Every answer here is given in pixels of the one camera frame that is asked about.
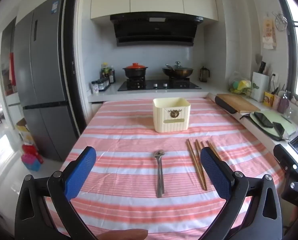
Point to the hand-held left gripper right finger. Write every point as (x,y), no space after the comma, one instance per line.
(215,173)

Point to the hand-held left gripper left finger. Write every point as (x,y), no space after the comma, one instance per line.
(80,172)

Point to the brown wooden chopstick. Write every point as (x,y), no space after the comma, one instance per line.
(195,165)
(212,148)
(201,167)
(203,145)

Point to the metal spoon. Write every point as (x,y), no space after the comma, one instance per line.
(159,155)
(163,185)

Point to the cream utensil holder box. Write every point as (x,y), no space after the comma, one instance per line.
(171,120)

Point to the person's left hand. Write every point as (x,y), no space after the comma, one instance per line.
(129,235)

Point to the green cutting board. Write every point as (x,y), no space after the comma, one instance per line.
(285,125)

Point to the purple soap bottle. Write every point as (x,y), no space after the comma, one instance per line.
(283,103)

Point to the black smartphone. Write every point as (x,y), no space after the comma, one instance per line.
(263,119)

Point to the colourful toy blocks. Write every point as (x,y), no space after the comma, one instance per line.
(31,158)

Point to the pink striped tablecloth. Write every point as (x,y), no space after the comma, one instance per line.
(129,142)

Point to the black rimmed tray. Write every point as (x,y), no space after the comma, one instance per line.
(246,117)

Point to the white knife block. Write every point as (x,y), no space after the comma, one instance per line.
(260,87)

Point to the cardboard box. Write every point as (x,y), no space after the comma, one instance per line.
(25,132)

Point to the black oblong holder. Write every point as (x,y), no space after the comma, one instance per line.
(225,105)

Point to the wooden cutting board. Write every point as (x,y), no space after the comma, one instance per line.
(241,102)

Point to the plastic bag of sponges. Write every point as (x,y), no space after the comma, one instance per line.
(240,85)

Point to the white label spice jar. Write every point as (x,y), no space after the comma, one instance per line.
(95,88)

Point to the grey spatula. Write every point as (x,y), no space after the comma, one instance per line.
(257,59)

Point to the dark glass kettle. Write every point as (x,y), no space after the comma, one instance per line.
(204,74)

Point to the dark sauce bottle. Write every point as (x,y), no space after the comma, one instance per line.
(111,77)

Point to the yellow cap sauce bottle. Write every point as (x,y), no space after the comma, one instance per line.
(104,72)

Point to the black gas stove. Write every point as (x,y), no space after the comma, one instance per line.
(159,85)

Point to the wok with glass lid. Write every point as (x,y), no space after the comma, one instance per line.
(177,71)

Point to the grey fridge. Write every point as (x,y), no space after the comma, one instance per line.
(43,67)

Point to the black clay pot orange lid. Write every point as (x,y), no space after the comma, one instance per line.
(136,71)

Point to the red hanging cloth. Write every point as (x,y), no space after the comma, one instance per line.
(12,68)

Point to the black range hood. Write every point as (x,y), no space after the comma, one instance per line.
(156,30)

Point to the white wall socket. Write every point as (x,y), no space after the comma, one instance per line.
(275,77)

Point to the wall calendar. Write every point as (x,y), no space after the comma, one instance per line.
(269,33)

